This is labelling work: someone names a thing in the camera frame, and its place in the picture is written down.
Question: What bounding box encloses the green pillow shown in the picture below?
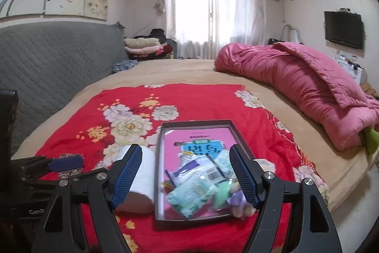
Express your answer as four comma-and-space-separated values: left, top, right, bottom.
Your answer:
360, 127, 379, 156

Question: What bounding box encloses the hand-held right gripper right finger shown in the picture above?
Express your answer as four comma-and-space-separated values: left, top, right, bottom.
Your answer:
229, 144, 344, 253

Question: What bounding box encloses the dark shallow tray box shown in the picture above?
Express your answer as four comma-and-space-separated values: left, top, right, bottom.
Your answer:
154, 120, 258, 224

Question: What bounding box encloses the beige bed sheet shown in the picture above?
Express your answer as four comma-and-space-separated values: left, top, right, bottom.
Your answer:
10, 59, 379, 212

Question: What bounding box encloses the folded clothes pile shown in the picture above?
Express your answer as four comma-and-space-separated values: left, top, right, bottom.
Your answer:
123, 37, 163, 56

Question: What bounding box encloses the dark clothes heap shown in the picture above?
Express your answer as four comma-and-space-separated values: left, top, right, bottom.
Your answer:
150, 29, 178, 59

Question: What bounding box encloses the grey quilted headboard cover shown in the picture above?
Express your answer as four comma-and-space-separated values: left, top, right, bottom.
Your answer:
0, 22, 129, 157

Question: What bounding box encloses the white curved metal frame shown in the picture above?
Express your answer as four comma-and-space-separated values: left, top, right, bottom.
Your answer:
280, 24, 304, 44

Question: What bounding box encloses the black wall television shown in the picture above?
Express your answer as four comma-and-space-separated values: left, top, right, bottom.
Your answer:
324, 11, 364, 50

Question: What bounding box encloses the white cluttered cabinet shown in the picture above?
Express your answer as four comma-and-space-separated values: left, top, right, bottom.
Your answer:
333, 53, 368, 84

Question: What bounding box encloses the purple and white wipe packet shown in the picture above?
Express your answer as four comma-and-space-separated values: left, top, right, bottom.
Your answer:
165, 160, 202, 183

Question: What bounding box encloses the blue-grey patterned cloth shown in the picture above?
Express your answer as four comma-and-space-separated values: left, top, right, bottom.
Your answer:
111, 60, 138, 74

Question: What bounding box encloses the green round puff sponge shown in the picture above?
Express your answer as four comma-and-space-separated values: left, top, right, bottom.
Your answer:
213, 182, 235, 210

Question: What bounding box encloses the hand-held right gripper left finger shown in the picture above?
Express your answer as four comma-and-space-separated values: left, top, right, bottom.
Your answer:
31, 144, 144, 253

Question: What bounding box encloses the mint patterned tissue pack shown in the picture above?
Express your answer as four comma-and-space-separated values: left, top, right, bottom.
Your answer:
167, 178, 219, 218

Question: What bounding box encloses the white green-print tissue pack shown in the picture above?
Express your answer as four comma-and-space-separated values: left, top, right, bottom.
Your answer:
198, 155, 229, 183

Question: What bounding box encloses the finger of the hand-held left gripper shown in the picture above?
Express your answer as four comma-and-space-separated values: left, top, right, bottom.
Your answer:
12, 155, 84, 175
22, 168, 104, 187

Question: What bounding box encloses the pink quilt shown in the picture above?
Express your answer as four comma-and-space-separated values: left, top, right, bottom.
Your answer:
215, 42, 379, 151

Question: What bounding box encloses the white sheer curtain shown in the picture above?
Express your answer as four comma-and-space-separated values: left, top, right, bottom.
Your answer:
163, 0, 267, 59

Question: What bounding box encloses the red floral blanket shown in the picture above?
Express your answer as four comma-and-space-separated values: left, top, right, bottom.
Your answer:
34, 84, 322, 250

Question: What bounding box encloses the white toilet paper roll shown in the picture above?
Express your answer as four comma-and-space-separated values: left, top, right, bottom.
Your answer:
114, 144, 156, 214

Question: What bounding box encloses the beige plush bear pair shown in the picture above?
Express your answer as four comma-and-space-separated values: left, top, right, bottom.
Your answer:
226, 158, 276, 219

